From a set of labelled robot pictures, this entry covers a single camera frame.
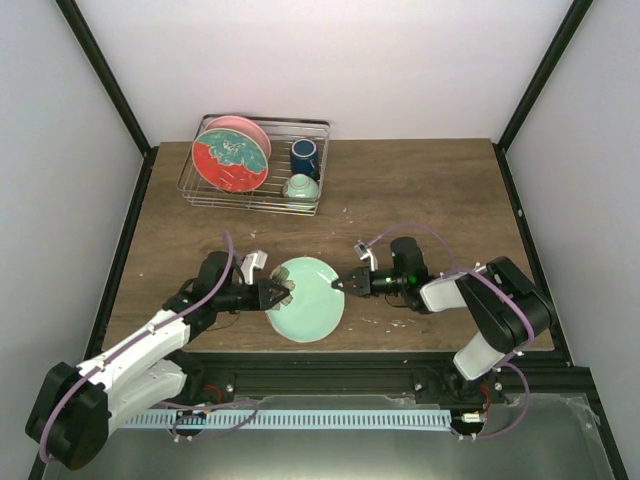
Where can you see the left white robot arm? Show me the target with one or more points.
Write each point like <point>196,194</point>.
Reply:
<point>78,407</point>

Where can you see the dark blue mug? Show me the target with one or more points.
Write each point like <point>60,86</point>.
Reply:
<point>304,158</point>

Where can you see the green floral plate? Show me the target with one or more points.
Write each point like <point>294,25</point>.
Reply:
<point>313,309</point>

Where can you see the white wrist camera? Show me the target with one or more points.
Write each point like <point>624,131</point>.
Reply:
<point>365,253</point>
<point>252,262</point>

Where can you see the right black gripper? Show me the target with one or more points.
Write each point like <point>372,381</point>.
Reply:
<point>361,278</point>

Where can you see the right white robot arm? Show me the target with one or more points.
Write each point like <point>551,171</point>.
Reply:
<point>509,310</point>

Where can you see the light blue slotted strip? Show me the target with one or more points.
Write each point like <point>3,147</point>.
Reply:
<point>414,420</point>

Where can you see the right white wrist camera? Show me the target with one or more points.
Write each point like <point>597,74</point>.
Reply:
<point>365,253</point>

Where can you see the wire dish rack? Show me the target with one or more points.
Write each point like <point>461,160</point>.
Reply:
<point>282,133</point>

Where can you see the pink plate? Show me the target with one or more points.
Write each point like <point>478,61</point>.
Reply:
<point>244,126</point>

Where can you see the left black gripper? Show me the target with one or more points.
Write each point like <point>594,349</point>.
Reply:
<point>264,302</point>

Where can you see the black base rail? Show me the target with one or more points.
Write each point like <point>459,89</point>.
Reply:
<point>428,377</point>

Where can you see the red plate underneath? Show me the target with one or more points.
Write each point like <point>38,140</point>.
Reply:
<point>229,160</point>

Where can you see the green floral bowl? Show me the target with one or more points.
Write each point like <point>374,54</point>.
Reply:
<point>301,187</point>

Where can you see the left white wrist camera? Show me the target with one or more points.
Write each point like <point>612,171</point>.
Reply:
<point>252,262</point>

